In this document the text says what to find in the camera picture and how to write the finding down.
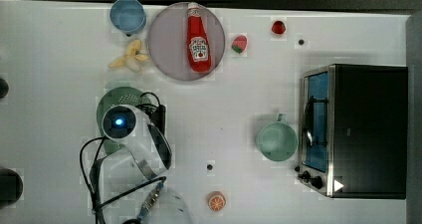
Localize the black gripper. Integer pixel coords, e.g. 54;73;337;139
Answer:
138;104;166;137

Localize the green plastic strainer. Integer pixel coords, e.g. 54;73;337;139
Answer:
97;87;152;159

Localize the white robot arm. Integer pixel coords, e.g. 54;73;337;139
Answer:
90;105;193;224

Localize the peeled toy banana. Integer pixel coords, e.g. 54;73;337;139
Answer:
108;39;149;73

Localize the red ketchup bottle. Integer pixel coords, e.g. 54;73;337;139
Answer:
186;2;212;73

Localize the grey round plate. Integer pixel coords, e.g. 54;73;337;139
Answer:
147;2;226;81

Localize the blue cup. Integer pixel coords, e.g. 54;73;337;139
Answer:
109;0;146;36

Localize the toy orange half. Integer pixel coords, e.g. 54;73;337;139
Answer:
207;191;226;212

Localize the pink toy strawberry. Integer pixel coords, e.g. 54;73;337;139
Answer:
231;35;248;54

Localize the green mug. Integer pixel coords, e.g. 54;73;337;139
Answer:
256;113;299;162

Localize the red toy strawberry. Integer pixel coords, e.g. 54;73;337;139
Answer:
272;21;286;35

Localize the black toaster oven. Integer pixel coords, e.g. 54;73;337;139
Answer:
296;64;408;199

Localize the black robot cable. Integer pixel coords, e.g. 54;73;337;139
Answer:
79;92;167;224

